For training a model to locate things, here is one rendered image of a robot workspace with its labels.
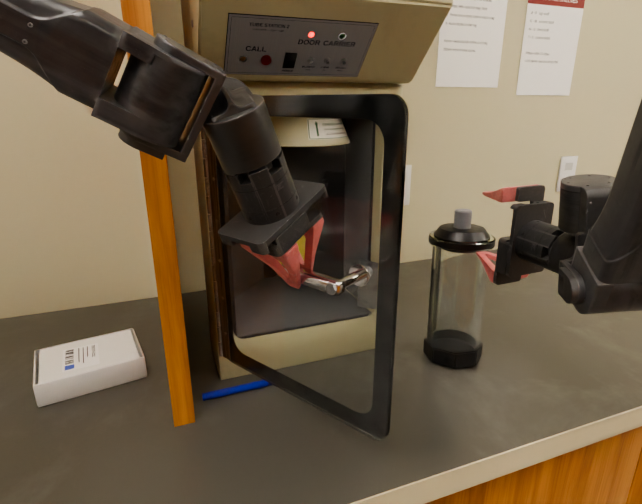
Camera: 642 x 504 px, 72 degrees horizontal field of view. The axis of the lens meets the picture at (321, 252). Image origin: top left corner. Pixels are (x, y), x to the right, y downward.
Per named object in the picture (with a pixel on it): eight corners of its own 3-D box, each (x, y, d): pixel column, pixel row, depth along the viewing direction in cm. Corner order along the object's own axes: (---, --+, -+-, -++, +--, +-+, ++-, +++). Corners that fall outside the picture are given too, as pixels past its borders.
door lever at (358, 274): (305, 269, 55) (305, 249, 54) (369, 288, 49) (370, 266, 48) (274, 282, 51) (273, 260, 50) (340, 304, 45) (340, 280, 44)
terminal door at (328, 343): (227, 356, 72) (207, 95, 60) (389, 443, 54) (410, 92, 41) (223, 358, 72) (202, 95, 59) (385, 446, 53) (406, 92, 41)
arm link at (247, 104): (197, 118, 35) (265, 92, 35) (192, 97, 40) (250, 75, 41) (231, 192, 39) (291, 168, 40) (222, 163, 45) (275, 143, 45)
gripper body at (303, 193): (222, 247, 45) (190, 184, 40) (286, 191, 50) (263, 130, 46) (268, 260, 41) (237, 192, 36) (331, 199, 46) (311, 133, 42)
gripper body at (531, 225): (544, 199, 63) (591, 210, 56) (533, 267, 66) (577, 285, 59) (507, 203, 61) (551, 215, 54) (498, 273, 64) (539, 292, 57)
